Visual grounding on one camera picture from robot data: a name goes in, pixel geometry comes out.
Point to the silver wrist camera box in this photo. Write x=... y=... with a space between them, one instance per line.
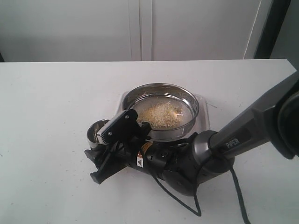
x=110 y=132

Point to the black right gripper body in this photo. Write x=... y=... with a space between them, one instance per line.
x=133 y=149

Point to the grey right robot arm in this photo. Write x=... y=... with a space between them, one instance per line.
x=273 y=118

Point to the stainless steel cup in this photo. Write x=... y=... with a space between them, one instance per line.
x=92 y=134

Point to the round steel mesh sieve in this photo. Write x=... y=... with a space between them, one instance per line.
x=147 y=95

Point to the pile of beige rice grains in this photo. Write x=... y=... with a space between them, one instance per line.
x=161 y=115

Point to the white rectangular plastic tray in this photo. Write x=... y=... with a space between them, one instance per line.
x=202 y=120

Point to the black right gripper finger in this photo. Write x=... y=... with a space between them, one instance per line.
x=95 y=156

